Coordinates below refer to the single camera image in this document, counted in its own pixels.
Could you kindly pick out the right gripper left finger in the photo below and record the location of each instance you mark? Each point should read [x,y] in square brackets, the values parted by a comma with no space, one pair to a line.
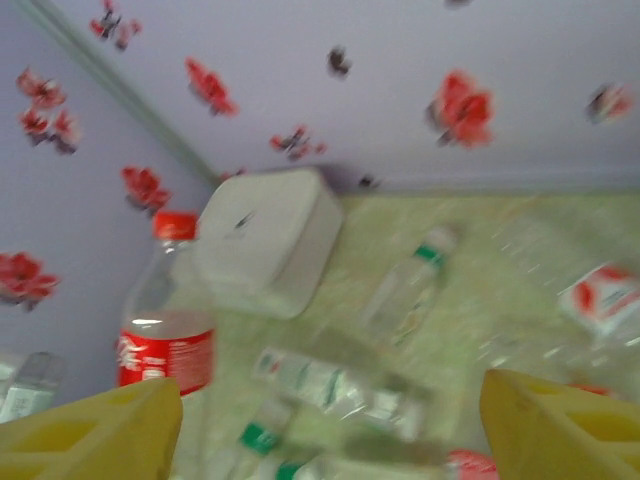
[90,440]

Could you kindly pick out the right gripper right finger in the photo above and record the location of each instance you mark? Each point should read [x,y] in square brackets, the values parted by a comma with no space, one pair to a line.
[565,435]

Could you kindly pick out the crushed bottle green white label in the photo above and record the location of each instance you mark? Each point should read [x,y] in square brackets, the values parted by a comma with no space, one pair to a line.
[320,380]

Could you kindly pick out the small clear bottle white label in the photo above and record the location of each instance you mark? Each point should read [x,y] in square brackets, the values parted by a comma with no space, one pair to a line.
[30,390]

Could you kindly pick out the clear cola bottle red label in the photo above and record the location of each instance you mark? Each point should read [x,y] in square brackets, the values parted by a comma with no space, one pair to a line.
[470,465]
[165,350]

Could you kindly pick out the crushed bottle red white label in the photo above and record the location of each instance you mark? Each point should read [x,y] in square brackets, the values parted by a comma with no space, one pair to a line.
[600,300]

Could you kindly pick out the clear bottle green band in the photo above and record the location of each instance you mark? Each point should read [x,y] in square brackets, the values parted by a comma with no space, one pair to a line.
[260,435]
[400,295]

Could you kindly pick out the white lidded storage box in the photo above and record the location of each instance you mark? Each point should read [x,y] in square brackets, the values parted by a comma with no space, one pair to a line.
[265,235]

